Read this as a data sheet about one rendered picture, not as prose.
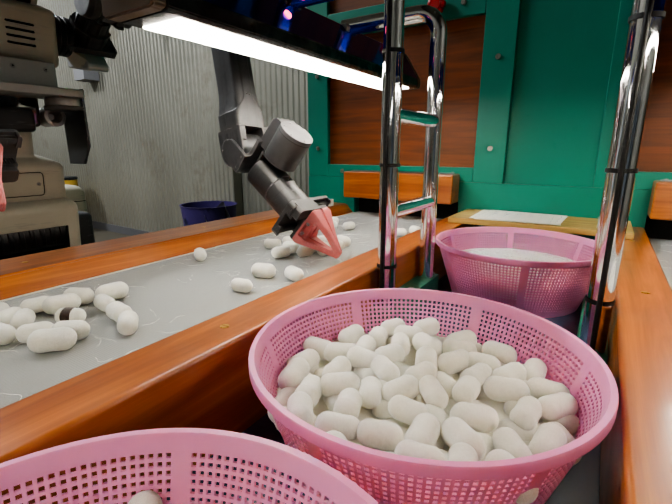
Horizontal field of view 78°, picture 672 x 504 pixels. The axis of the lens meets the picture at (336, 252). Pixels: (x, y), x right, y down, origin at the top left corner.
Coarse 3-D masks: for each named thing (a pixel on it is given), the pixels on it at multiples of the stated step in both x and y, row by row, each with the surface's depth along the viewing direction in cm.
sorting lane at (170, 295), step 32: (416, 224) 101; (192, 256) 71; (224, 256) 71; (256, 256) 71; (288, 256) 71; (320, 256) 71; (352, 256) 71; (64, 288) 55; (96, 288) 55; (160, 288) 55; (192, 288) 55; (224, 288) 55; (256, 288) 55; (96, 320) 45; (160, 320) 45; (192, 320) 45; (0, 352) 38; (32, 352) 38; (64, 352) 38; (96, 352) 38; (128, 352) 38; (0, 384) 32; (32, 384) 32
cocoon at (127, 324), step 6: (126, 312) 42; (132, 312) 42; (120, 318) 41; (126, 318) 40; (132, 318) 41; (138, 318) 42; (120, 324) 40; (126, 324) 40; (132, 324) 40; (120, 330) 40; (126, 330) 40; (132, 330) 40
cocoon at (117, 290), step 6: (114, 282) 50; (120, 282) 51; (102, 288) 49; (108, 288) 49; (114, 288) 50; (120, 288) 50; (126, 288) 51; (96, 294) 49; (108, 294) 49; (114, 294) 50; (120, 294) 50; (126, 294) 51
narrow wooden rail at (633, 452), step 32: (640, 256) 61; (640, 288) 47; (640, 320) 38; (608, 352) 43; (640, 352) 32; (640, 384) 28; (640, 416) 25; (608, 448) 29; (640, 448) 22; (608, 480) 26; (640, 480) 20
